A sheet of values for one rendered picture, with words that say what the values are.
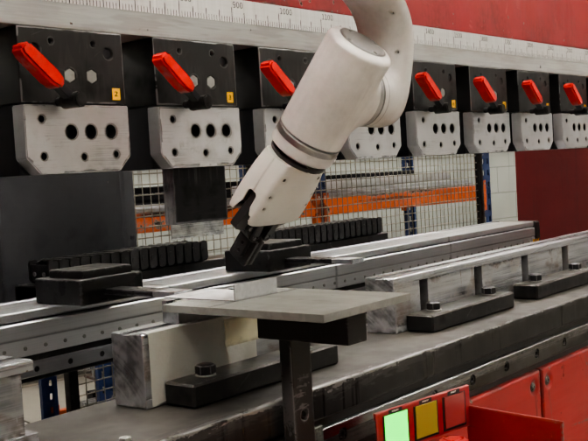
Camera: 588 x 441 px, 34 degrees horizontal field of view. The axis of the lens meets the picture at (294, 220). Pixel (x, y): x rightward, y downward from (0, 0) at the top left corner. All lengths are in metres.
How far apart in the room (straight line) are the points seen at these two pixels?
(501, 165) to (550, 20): 6.17
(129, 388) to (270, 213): 0.29
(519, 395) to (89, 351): 0.77
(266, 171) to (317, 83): 0.13
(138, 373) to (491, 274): 0.92
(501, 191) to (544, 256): 6.19
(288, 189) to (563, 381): 0.93
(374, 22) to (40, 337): 0.66
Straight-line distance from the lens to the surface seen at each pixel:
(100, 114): 1.17
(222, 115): 1.32
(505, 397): 1.77
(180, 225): 1.31
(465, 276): 1.87
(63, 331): 1.49
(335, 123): 1.15
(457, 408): 1.43
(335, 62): 1.13
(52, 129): 1.13
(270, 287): 1.30
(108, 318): 1.54
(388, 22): 1.21
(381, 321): 1.68
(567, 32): 2.30
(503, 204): 8.37
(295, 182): 1.20
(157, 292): 1.38
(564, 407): 1.99
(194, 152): 1.27
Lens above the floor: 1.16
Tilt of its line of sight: 3 degrees down
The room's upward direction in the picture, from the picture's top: 3 degrees counter-clockwise
